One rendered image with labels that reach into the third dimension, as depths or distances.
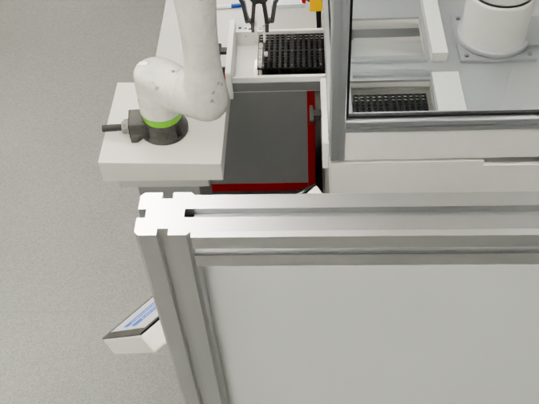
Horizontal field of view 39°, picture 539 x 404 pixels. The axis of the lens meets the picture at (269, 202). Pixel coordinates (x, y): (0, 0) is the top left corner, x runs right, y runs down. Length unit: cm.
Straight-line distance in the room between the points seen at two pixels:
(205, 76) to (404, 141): 56
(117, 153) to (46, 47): 201
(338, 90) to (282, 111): 95
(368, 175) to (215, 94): 48
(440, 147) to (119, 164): 94
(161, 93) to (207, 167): 27
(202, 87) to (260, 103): 76
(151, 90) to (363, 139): 62
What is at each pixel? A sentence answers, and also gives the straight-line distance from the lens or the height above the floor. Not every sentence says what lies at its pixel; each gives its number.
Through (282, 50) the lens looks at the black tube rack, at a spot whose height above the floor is 90.
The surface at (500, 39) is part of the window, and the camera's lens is 192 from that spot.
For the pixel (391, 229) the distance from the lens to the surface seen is 54.
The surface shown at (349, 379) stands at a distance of 74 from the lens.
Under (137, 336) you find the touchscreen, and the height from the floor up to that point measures 117.
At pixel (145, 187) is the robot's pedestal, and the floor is 67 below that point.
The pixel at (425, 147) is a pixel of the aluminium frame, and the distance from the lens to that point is 210.
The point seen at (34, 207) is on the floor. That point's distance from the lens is 347.
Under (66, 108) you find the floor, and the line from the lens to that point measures 389.
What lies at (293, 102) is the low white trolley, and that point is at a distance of 285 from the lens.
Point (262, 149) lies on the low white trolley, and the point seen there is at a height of 33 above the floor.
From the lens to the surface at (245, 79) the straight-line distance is 247.
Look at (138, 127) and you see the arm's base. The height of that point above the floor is 89.
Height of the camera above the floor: 247
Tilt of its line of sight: 49 degrees down
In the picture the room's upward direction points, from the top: 4 degrees counter-clockwise
